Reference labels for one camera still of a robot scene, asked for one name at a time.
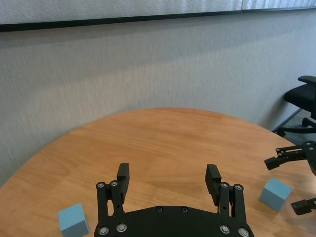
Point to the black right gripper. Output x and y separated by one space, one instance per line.
312 155

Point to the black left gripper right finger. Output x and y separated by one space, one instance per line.
212 185

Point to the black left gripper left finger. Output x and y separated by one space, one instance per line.
123 182

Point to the blue cube block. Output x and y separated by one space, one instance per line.
275 196
72 221

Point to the black office chair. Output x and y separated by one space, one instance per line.
301 96

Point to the black wall trim strip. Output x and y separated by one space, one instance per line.
98 21

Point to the white wall panel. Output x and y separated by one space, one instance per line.
123 7

